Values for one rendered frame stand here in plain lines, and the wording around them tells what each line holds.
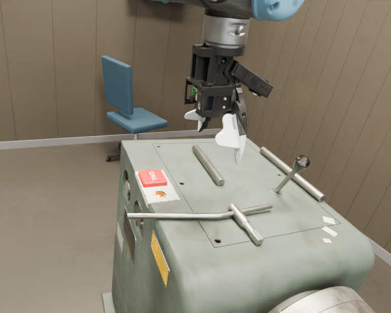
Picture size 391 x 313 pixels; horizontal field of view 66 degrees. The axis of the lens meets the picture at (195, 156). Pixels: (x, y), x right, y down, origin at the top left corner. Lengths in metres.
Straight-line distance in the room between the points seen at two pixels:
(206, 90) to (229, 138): 0.09
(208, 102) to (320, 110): 2.75
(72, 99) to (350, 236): 3.13
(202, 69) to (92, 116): 3.14
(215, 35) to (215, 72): 0.06
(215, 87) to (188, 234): 0.29
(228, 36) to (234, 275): 0.40
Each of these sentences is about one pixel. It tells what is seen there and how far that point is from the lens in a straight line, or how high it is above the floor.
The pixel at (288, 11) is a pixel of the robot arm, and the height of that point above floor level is 1.67.
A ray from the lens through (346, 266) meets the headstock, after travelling 0.75.
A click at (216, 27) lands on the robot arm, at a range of 0.51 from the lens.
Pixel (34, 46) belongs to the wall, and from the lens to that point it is 3.36.
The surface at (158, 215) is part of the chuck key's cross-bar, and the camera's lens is 0.64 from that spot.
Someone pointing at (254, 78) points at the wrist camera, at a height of 1.56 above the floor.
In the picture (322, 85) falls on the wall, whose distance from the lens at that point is 3.24.
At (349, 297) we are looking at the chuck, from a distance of 0.68.
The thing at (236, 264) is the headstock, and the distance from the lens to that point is 0.59.
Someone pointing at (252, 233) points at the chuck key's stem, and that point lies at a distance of 0.64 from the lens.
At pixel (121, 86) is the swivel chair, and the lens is 3.02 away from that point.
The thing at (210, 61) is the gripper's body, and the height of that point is 1.58.
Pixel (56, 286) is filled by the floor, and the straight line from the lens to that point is 2.17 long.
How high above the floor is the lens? 1.67
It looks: 27 degrees down
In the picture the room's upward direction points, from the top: 11 degrees clockwise
